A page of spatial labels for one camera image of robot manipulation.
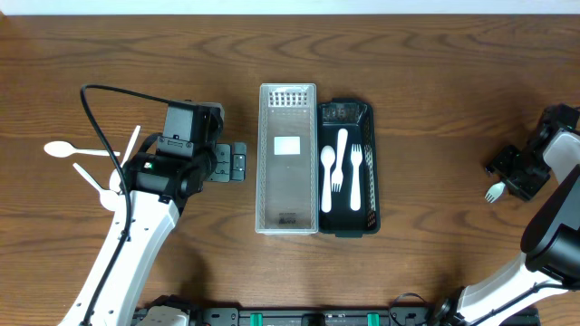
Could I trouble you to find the white plastic spoon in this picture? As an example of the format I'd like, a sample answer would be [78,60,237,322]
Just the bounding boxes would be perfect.
[43,140,109,158]
[320,146,335,213]
[109,125,140,193]
[72,163,119,212]

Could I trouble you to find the clear perforated plastic basket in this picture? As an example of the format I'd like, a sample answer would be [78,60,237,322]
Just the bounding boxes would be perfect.
[256,83,319,235]

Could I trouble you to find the white plastic spoon upright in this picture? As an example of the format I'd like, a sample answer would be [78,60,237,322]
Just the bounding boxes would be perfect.
[109,125,140,193]

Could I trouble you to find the white plastic fork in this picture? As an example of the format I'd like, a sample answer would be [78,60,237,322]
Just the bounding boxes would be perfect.
[350,144,363,211]
[331,129,348,193]
[485,181,506,203]

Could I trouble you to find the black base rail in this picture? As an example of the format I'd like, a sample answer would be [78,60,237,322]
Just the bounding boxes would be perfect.
[130,292,540,326]

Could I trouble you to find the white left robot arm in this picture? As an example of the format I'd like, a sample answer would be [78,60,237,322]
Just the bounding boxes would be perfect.
[62,133,246,325]

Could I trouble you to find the dark green plastic basket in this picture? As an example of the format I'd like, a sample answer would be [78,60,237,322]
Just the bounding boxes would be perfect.
[317,98,381,237]

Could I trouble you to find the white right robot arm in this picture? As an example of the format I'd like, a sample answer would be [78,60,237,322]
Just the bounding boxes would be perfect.
[456,131,579,325]

